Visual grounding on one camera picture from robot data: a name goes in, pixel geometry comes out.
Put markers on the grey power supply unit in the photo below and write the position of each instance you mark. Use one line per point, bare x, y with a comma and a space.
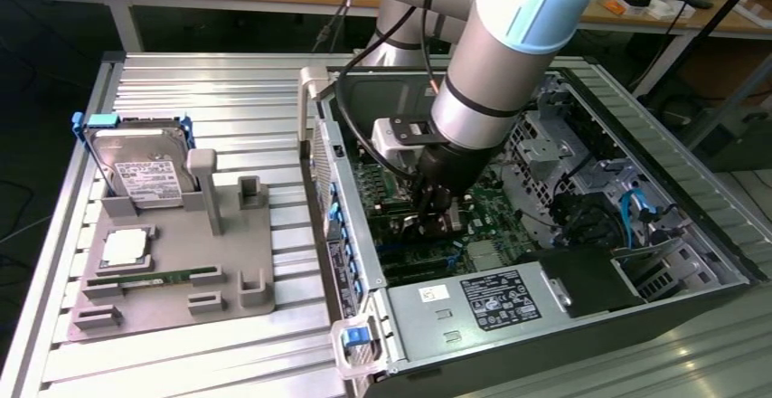
433, 316

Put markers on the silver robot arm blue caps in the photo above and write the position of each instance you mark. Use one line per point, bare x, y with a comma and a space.
494, 63

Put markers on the green motherboard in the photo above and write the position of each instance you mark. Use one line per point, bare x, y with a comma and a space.
500, 217

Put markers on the green ram stick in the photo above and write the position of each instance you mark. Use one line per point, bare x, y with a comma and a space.
162, 277

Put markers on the silver chipset heat sink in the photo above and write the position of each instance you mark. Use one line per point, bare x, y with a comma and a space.
485, 254

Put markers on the hard disk with blue carrier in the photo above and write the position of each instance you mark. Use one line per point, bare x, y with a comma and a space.
144, 172

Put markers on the black expansion slot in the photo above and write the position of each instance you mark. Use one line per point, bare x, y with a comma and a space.
418, 271

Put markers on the grey plastic parts rack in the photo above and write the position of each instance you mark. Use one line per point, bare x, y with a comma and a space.
174, 244

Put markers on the silver metal drive cage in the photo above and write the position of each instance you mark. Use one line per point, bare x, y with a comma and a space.
542, 154

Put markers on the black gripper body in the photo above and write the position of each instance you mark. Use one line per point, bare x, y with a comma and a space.
452, 167

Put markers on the blue case latch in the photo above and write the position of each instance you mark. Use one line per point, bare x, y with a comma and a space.
354, 337

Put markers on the black gpu card metal bracket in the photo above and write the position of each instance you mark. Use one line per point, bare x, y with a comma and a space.
416, 228

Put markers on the white orange plastic parts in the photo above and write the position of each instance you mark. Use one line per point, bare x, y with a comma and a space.
638, 5

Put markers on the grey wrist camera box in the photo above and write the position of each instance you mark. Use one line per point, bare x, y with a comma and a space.
388, 142

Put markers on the black tripod pole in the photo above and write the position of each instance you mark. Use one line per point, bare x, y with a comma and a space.
726, 9

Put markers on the silver cpu chip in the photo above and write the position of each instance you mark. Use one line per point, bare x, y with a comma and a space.
126, 249

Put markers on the open black pc case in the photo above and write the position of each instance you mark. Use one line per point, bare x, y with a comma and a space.
693, 244

